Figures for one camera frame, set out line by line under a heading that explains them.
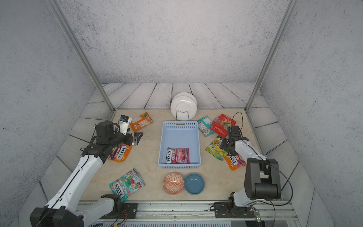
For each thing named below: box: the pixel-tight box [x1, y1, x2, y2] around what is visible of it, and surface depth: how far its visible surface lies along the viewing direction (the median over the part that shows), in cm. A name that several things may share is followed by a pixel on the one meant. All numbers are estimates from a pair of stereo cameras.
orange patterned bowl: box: [162, 172, 185, 196], surface depth 82 cm
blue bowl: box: [184, 173, 205, 196], surface depth 82 cm
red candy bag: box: [209, 113, 237, 139], surface depth 106 cm
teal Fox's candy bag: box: [109, 167, 146, 203], surface depth 82 cm
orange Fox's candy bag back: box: [129, 111, 154, 132], surface depth 113 cm
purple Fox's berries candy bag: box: [165, 147, 191, 165], surface depth 93 cm
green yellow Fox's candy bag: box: [204, 135, 228, 161], surface depth 97 cm
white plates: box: [170, 91, 198, 122], surface depth 106 cm
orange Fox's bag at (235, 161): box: [224, 154, 247, 171], surface depth 91 cm
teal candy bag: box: [196, 115, 216, 138], surface depth 109 cm
